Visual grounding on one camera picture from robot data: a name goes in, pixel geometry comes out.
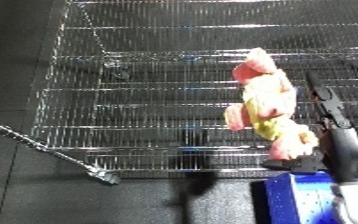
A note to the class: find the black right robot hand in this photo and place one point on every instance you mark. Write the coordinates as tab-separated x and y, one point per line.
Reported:
342	150

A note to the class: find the pink and yellow soft toy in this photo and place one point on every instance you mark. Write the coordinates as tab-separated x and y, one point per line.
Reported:
270	100

